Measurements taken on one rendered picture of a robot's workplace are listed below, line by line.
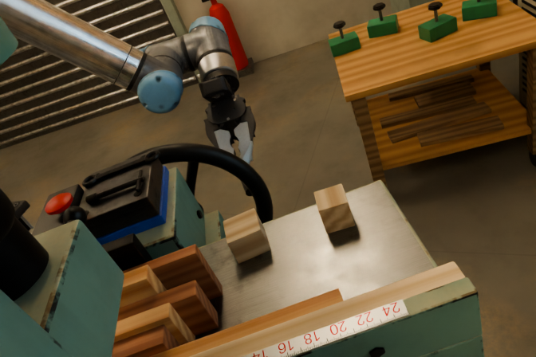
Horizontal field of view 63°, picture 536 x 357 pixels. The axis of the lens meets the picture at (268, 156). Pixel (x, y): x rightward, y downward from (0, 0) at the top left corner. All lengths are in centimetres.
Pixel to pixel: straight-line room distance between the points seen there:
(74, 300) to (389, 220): 30
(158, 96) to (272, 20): 256
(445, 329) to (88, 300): 26
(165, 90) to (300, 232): 40
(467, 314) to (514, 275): 119
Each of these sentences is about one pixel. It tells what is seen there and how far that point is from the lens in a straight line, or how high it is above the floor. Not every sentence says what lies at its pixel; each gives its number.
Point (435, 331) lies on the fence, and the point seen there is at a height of 93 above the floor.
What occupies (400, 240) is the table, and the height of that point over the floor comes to 90.
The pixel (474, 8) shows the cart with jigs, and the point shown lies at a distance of 176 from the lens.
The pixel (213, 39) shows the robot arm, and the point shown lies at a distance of 90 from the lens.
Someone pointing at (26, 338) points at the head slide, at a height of 111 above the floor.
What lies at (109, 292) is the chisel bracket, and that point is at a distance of 37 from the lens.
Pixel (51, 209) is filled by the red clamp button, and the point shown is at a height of 102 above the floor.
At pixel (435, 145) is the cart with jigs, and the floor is 18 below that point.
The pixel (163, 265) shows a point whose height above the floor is 97.
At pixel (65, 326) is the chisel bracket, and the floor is 105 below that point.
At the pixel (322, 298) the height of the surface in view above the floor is 94.
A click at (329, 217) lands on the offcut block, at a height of 92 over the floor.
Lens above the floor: 124
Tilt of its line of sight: 33 degrees down
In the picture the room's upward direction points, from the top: 23 degrees counter-clockwise
